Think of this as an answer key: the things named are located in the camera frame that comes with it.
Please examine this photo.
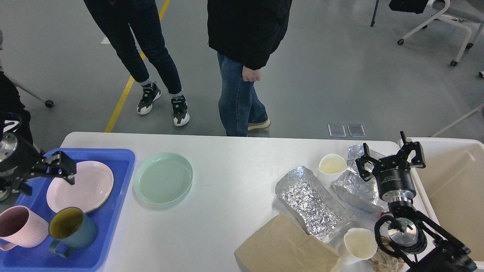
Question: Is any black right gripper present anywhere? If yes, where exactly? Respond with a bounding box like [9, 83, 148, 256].
[355, 131, 426, 202]

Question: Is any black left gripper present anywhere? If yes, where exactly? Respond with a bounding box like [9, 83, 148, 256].
[0, 132, 77, 196]

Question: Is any dark teal mug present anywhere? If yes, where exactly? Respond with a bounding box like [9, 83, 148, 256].
[48, 207, 98, 258]

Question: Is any mint green plate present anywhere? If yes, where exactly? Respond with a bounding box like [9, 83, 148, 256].
[133, 153, 193, 205]

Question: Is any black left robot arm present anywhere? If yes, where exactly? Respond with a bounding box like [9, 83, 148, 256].
[0, 113, 77, 196]

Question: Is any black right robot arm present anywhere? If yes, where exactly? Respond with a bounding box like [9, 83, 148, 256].
[355, 131, 477, 272]

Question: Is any small crumpled foil sheet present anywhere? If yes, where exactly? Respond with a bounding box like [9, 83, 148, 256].
[333, 145, 388, 213]

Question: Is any pink plate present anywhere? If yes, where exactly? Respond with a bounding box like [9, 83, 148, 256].
[47, 161, 114, 214]

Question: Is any right floor socket plate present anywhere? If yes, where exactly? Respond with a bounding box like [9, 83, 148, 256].
[347, 124, 366, 137]

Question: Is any floor socket plate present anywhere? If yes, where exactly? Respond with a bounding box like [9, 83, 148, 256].
[328, 124, 346, 138]
[347, 124, 366, 137]

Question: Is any pink mug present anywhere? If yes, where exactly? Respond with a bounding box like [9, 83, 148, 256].
[0, 206, 49, 251]

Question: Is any white plastic bin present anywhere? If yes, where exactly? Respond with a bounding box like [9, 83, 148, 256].
[408, 137, 484, 269]

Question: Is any upper white paper cup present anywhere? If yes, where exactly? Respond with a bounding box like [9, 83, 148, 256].
[316, 153, 347, 190]

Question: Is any white paper cup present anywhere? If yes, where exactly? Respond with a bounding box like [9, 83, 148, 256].
[337, 228, 378, 264]
[316, 153, 347, 190]

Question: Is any seated person at left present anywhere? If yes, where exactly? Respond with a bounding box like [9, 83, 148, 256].
[0, 30, 34, 202]

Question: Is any left floor socket plate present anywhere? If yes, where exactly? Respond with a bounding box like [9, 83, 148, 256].
[328, 124, 346, 138]

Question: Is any grey chair leg with caster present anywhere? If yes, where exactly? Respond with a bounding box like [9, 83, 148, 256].
[11, 79, 54, 108]

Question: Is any blue plastic tray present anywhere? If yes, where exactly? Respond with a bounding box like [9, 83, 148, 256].
[0, 148, 135, 272]

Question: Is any lower white paper cup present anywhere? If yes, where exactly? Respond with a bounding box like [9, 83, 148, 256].
[337, 228, 378, 264]

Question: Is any large crumpled foil sheet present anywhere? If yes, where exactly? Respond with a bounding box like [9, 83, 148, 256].
[275, 166, 357, 243]

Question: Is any crumpled beige napkin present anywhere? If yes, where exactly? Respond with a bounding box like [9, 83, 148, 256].
[370, 248, 405, 272]

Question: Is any grey table leg at right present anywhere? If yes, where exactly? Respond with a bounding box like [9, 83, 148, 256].
[429, 104, 484, 138]

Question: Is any brown paper bag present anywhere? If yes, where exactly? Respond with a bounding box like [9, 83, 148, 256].
[234, 213, 342, 272]

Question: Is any person in blue jeans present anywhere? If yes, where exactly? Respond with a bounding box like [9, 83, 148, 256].
[207, 0, 293, 137]

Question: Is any white office chair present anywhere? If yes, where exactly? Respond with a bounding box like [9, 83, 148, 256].
[397, 0, 484, 66]

